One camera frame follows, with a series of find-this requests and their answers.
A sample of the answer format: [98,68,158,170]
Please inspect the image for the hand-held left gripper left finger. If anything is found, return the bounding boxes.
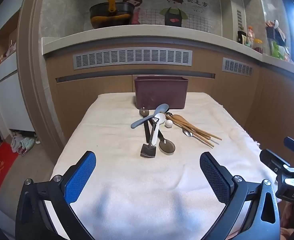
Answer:
[15,151,97,240]

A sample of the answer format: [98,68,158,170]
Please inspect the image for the small black spatula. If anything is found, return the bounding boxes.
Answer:
[140,119,160,158]

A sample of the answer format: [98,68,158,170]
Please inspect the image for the wooden chopstick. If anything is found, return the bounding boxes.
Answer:
[167,116,215,148]
[166,115,222,141]

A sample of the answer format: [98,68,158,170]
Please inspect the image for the small metal spoon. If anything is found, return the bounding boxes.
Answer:
[166,112,193,137]

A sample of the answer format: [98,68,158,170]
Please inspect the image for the blue-grey plastic spoon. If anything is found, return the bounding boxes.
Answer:
[131,104,169,129]

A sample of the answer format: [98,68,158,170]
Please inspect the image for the jar with orange lid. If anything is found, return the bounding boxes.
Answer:
[252,39,263,54]

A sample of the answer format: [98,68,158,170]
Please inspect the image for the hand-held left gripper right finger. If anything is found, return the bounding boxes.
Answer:
[199,151,280,240]

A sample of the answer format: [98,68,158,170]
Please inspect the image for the translucent dark spoon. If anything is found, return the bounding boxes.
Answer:
[148,117,175,154]

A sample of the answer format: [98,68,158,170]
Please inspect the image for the cartoon wall poster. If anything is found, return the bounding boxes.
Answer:
[122,0,222,33]

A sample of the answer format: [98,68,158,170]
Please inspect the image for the short grey vent grille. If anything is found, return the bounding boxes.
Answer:
[222,57,253,77]

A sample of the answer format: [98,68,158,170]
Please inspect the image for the green packets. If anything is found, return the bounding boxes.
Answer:
[270,41,291,60]

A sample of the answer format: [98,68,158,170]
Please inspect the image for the wooden spoon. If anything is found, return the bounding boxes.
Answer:
[172,114,211,140]

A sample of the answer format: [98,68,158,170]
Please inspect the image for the black and yellow pot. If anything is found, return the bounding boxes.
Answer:
[89,1,135,29]

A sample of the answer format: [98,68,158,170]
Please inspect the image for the clear bottle with orange cap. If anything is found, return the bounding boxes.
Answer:
[245,26,254,48]

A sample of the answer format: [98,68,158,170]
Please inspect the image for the wooden cabinet front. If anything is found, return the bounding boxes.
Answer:
[43,40,294,155]

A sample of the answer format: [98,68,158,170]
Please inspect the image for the white towel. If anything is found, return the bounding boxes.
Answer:
[50,92,282,240]

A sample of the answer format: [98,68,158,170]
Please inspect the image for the long grey vent grille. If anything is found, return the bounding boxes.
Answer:
[73,47,193,70]

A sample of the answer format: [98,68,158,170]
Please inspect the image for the white plastic spoon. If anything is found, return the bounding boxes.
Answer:
[151,113,166,146]

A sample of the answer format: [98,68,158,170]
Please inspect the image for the pale stone counter ledge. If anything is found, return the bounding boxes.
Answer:
[42,24,294,73]

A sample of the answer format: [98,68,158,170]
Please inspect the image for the white cabinet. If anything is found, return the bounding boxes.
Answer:
[0,2,35,133]

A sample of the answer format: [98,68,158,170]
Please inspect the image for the maroon plastic box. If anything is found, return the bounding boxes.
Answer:
[134,75,189,110]

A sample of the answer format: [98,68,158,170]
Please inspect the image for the pale slippers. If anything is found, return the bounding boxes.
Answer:
[10,134,41,155]

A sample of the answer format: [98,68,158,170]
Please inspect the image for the yellow handled tool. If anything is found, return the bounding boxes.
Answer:
[106,0,117,13]

